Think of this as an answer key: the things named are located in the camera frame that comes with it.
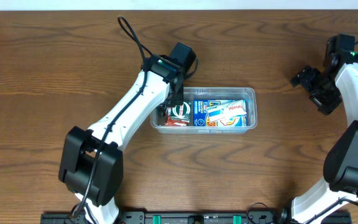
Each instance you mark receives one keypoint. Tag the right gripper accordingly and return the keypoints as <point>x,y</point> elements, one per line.
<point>317,86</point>

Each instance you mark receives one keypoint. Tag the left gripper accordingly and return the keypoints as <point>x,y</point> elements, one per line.
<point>171,102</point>

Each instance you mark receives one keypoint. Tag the dark green round-label box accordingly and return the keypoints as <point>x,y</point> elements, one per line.
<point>181,112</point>

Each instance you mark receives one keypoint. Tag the red Panadol box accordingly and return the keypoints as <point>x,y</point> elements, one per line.
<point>171,122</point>

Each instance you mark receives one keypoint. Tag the blue white medicine box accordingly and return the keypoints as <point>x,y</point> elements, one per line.
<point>201,118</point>

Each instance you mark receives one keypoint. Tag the white green Panadol box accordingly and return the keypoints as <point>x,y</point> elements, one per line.
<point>227,110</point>

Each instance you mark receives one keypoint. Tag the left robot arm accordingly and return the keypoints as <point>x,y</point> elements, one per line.
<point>92,159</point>

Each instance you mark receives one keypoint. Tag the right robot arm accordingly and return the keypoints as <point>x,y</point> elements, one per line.
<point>336,84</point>

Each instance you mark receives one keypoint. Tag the clear plastic container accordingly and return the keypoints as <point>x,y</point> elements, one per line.
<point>211,93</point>

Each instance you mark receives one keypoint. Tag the black mounting rail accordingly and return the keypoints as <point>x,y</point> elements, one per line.
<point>140,217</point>

